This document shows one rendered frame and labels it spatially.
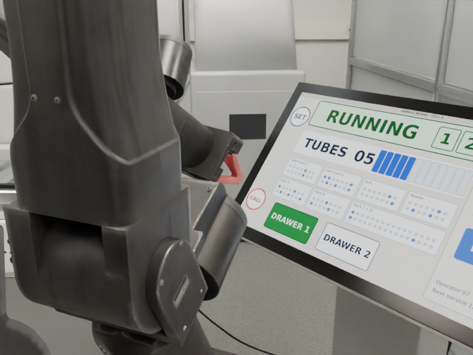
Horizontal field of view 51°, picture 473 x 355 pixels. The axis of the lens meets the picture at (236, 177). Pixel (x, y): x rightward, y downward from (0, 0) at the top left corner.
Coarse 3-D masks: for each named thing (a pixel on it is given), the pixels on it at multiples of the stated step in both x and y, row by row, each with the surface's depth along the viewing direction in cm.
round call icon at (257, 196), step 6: (252, 186) 88; (252, 192) 88; (258, 192) 87; (264, 192) 86; (246, 198) 88; (252, 198) 87; (258, 198) 86; (264, 198) 85; (246, 204) 87; (252, 204) 86; (258, 204) 85; (252, 210) 86; (258, 210) 85
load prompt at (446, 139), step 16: (320, 112) 87; (336, 112) 84; (352, 112) 83; (368, 112) 81; (384, 112) 79; (336, 128) 83; (352, 128) 81; (368, 128) 79; (384, 128) 77; (400, 128) 76; (416, 128) 74; (432, 128) 73; (448, 128) 71; (464, 128) 70; (400, 144) 75; (416, 144) 73; (432, 144) 71; (448, 144) 70; (464, 144) 69
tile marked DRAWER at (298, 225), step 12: (276, 204) 83; (276, 216) 82; (288, 216) 81; (300, 216) 79; (312, 216) 78; (276, 228) 81; (288, 228) 80; (300, 228) 78; (312, 228) 77; (300, 240) 77
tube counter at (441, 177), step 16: (352, 160) 78; (368, 160) 77; (384, 160) 75; (400, 160) 73; (416, 160) 72; (432, 160) 70; (384, 176) 74; (400, 176) 72; (416, 176) 71; (432, 176) 69; (448, 176) 68; (464, 176) 67; (448, 192) 67; (464, 192) 66
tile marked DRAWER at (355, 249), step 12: (324, 228) 76; (336, 228) 74; (324, 240) 75; (336, 240) 74; (348, 240) 72; (360, 240) 71; (372, 240) 70; (324, 252) 74; (336, 252) 73; (348, 252) 72; (360, 252) 70; (372, 252) 69; (348, 264) 71; (360, 264) 70
